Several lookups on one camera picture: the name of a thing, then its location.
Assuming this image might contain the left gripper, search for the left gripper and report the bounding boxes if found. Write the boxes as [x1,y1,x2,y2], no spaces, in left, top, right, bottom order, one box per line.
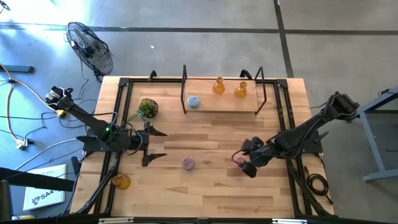
[136,121,169,167]

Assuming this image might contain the pink floral candle tin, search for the pink floral candle tin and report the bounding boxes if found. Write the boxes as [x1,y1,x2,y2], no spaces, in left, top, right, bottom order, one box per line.
[233,156,247,169]

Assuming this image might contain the brown floral candle tin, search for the brown floral candle tin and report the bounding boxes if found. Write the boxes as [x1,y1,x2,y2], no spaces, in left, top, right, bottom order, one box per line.
[182,156,196,171]

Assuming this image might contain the amber glass candlestick holder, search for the amber glass candlestick holder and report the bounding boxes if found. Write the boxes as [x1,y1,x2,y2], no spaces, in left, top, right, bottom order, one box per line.
[234,81,249,100]
[212,76,226,95]
[111,174,132,191]

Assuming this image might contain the blue floral candle tin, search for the blue floral candle tin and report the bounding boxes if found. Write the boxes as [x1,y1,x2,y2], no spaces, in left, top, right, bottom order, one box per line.
[187,95,201,110]

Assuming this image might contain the potted succulent plant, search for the potted succulent plant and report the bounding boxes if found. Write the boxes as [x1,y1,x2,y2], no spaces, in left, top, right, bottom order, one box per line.
[127,98,159,123]

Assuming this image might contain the blue-grey metal table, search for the blue-grey metal table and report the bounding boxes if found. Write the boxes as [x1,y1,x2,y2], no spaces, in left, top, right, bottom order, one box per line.
[357,86,398,183]

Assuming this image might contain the white printed sign sheet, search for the white printed sign sheet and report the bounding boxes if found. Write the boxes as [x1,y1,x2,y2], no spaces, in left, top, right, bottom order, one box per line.
[23,164,68,212]

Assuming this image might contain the black floor fan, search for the black floor fan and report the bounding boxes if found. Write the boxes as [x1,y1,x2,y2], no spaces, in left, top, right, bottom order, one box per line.
[65,21,114,82]

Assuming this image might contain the black metal beam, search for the black metal beam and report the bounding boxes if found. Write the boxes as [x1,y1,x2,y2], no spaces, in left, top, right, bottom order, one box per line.
[0,167,75,192]

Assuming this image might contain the white power plug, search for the white power plug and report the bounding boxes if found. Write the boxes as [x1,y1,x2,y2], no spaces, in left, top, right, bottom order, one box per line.
[15,138,34,150]

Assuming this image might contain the dark floor bar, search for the dark floor bar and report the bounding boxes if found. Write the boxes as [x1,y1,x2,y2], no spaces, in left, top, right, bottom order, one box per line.
[0,65,35,74]

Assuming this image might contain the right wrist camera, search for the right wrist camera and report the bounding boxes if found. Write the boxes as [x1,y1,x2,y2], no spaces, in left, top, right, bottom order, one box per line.
[241,161,258,179]

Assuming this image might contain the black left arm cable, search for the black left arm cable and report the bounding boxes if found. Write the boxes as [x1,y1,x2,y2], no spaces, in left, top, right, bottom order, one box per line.
[121,133,144,156]

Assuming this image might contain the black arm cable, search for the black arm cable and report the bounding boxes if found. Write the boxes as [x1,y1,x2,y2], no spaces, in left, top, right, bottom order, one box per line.
[121,133,144,156]
[231,149,249,161]

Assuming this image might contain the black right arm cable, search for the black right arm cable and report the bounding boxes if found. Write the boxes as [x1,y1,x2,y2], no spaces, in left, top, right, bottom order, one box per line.
[231,149,249,161]

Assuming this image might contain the black metal rig frame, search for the black metal rig frame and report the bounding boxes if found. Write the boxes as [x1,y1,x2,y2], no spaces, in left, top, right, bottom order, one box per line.
[74,77,335,218]

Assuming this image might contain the wooden shelf with black frame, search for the wooden shelf with black frame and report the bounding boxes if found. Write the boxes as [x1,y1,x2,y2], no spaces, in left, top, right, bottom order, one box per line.
[180,64,268,116]

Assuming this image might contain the coiled black cable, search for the coiled black cable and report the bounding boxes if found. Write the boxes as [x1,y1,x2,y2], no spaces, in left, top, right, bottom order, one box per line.
[303,166,334,205]

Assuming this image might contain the white floor cable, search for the white floor cable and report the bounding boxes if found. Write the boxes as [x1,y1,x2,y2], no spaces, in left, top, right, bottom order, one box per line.
[14,138,78,171]

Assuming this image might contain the black floor cable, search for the black floor cable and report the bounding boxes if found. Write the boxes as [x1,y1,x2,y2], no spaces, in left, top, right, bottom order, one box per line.
[0,93,99,147]

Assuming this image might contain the beige power cable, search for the beige power cable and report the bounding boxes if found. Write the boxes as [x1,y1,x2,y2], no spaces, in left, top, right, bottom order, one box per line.
[0,63,66,150]

